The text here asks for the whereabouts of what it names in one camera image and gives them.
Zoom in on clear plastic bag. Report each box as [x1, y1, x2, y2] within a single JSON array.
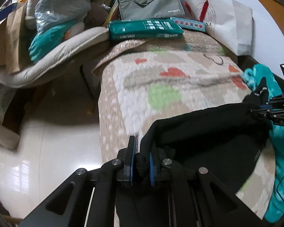
[[34, 0, 91, 34]]

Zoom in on green wet wipes pack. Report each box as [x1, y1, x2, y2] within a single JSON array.
[[108, 19, 183, 40]]

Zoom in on beige cushion pad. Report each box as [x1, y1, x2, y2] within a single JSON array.
[[0, 27, 109, 89]]

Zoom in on grey laptop bag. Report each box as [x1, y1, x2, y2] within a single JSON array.
[[118, 0, 185, 20]]

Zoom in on brown cardboard box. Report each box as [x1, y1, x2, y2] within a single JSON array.
[[0, 3, 25, 74]]

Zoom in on teal fleece blanket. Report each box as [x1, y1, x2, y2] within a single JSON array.
[[242, 64, 284, 223]]

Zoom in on white paper shopping bag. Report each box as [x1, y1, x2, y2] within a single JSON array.
[[184, 0, 253, 56]]

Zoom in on teal patterned flat box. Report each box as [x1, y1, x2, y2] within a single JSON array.
[[170, 17, 206, 32]]

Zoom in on black pants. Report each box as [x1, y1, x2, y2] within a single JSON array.
[[136, 91, 272, 193]]

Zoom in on heart patterned quilt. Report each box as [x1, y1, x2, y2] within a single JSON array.
[[94, 32, 275, 219]]

